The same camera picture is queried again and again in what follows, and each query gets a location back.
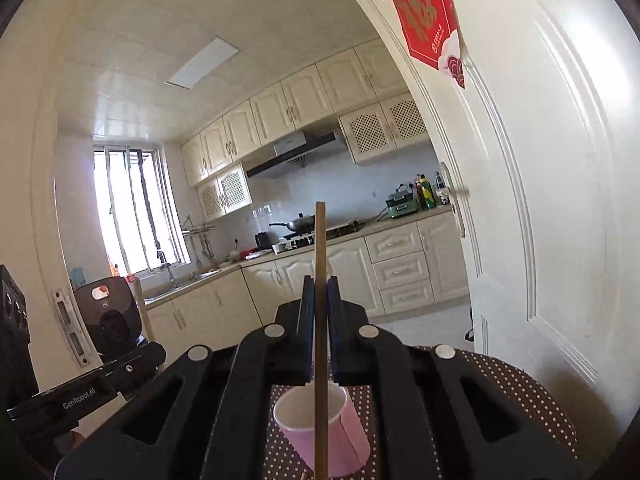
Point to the green electric cooker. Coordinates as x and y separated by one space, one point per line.
402 205

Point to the ceiling light panel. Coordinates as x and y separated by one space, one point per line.
202 62

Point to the red capped bottle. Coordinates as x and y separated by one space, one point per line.
416 182

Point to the cream kitchen cabinets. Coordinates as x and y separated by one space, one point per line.
300 95
270 280

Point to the black kettle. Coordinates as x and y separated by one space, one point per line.
262 241

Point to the red door poster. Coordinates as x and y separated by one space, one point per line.
425 10

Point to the steel faucet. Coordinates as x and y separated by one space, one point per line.
162 260

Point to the gas stove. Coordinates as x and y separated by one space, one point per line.
337 232

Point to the metal door strike plate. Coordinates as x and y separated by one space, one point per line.
67 310

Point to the range hood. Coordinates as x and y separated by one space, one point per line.
290 150

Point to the red container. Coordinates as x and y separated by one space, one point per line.
248 255

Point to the brown polka dot tablecloth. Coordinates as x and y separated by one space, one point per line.
510 390

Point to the dark sauce bottle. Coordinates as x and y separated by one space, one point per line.
440 190

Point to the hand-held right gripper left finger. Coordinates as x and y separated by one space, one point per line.
309 320

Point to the cream lattice door cabinet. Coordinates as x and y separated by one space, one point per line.
380 130
225 192

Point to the cream upper kitchen cabinets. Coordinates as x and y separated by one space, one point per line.
300 95

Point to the cream cabinet drawer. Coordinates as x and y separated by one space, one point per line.
400 270
406 296
394 242

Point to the wok with lid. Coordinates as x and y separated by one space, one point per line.
300 222

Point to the green bottle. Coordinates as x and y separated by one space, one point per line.
425 194

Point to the white mug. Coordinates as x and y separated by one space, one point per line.
279 248

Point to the cream lower kitchen cabinets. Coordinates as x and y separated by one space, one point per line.
270 280

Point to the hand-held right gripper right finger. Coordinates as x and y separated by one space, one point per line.
334 330

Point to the brown wooden chopstick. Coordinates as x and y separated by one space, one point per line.
142 310
320 260

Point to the kitchen window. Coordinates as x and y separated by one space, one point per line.
125 210

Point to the wall utensil rack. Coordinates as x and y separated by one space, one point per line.
197 232

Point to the pink paper cup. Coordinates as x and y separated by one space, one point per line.
345 445

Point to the white panel door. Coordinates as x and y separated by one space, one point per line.
550 160

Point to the steel sink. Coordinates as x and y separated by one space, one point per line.
205 275

